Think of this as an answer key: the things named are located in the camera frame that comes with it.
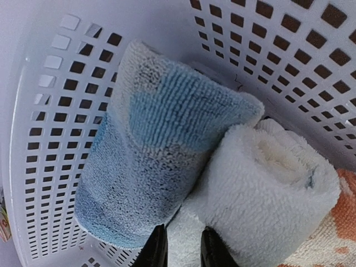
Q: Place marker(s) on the orange patterned towel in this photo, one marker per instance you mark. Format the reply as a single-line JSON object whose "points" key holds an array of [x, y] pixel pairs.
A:
{"points": [[333, 243]]}

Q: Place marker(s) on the white plastic basket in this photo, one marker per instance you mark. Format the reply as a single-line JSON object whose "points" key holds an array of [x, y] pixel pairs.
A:
{"points": [[59, 63]]}

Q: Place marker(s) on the white towel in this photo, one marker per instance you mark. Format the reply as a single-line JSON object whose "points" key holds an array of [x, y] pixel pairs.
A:
{"points": [[264, 191]]}

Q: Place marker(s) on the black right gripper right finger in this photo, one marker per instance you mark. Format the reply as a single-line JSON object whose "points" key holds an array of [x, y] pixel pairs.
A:
{"points": [[214, 253]]}

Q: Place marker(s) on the rolled grey towel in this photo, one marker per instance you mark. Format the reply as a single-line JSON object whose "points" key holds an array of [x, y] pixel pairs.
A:
{"points": [[161, 126]]}

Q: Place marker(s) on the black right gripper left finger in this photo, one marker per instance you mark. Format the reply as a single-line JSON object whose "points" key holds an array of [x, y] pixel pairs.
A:
{"points": [[155, 251]]}

